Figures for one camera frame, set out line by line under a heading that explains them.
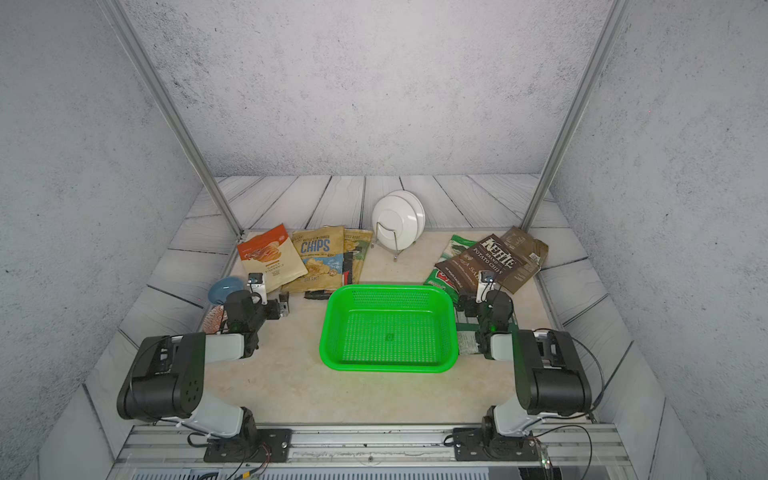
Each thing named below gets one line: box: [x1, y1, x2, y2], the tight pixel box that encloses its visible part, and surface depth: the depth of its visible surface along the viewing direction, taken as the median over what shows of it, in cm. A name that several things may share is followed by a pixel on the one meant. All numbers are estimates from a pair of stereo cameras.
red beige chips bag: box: [237, 223, 309, 293], surface depth 113 cm
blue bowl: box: [208, 276, 245, 305], surface depth 104 cm
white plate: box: [372, 189, 426, 250], surface depth 107 cm
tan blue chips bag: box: [282, 225, 345, 292], surface depth 110 cm
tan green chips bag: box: [344, 228, 373, 285], surface depth 117 cm
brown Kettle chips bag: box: [434, 234, 522, 296], surface depth 110 cm
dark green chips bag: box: [458, 327, 491, 356], surface depth 88 cm
